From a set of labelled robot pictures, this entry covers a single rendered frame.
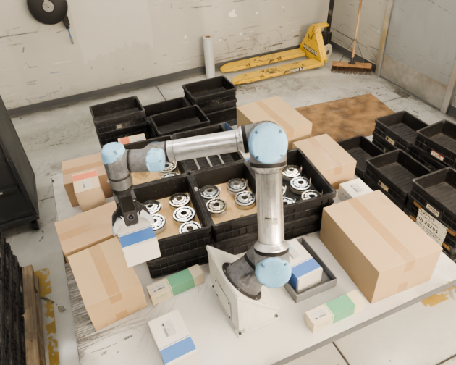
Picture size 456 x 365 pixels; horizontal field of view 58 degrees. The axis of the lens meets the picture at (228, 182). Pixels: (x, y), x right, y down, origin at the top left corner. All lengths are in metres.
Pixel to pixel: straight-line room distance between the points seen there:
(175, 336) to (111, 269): 0.39
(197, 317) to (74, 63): 3.71
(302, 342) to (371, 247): 0.46
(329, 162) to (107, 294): 1.28
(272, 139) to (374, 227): 0.77
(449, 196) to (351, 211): 1.02
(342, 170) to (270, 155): 1.05
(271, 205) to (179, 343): 0.63
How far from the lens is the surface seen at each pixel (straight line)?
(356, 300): 1.77
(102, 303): 1.72
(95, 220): 2.02
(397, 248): 1.80
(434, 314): 2.80
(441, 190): 2.83
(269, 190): 1.30
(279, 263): 1.36
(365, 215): 1.90
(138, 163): 1.32
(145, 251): 1.49
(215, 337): 1.71
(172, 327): 1.65
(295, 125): 2.46
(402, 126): 3.61
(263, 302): 1.61
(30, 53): 4.91
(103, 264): 1.82
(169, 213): 2.00
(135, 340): 1.76
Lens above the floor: 2.17
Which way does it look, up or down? 39 degrees down
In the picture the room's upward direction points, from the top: 4 degrees counter-clockwise
